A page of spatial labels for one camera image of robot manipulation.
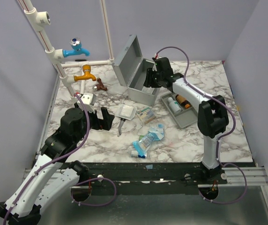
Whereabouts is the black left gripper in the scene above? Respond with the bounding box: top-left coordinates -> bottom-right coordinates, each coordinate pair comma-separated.
74,102 -> 114,143

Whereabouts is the clear white pad packet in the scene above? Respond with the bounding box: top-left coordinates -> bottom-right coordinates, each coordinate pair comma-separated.
141,87 -> 157,95

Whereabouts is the grey metal medicine box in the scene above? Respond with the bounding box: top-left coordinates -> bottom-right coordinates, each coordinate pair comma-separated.
112,34 -> 159,106

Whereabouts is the white medicine bottle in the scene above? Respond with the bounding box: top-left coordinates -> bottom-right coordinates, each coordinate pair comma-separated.
168,97 -> 181,114

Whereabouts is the brown medicine bottle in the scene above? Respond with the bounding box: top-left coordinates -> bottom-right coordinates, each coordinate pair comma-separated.
175,94 -> 192,109

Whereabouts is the bandage packet blue orange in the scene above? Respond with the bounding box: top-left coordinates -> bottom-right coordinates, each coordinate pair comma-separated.
136,107 -> 155,125

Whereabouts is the blue alcohol pad bag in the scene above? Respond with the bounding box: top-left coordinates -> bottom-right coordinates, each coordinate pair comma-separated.
149,124 -> 164,141

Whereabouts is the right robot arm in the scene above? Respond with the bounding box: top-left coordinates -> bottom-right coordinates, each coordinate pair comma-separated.
143,57 -> 229,184

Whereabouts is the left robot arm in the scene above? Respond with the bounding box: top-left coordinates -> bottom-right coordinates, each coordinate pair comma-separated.
0,107 -> 114,225

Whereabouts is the brown faucet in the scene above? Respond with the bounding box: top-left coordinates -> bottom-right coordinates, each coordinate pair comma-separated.
92,78 -> 108,91

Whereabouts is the grey plastic tray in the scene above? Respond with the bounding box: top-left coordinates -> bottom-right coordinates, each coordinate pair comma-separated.
160,92 -> 197,129

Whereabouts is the blue white bandage roll pack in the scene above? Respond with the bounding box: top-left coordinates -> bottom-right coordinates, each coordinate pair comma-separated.
132,134 -> 154,155

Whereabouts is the white blue tube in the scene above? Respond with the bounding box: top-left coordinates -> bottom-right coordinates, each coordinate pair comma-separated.
130,150 -> 146,158

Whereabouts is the orange plastic faucet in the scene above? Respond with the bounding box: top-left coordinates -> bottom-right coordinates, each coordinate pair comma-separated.
74,64 -> 97,82

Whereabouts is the blue plastic faucet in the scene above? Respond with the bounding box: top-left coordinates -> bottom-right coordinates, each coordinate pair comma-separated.
62,37 -> 90,58

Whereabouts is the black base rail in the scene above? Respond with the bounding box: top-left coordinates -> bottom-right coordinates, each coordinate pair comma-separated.
72,162 -> 227,196

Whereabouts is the white pvc pipe frame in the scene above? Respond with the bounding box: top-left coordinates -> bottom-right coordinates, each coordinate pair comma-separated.
16,0 -> 114,98

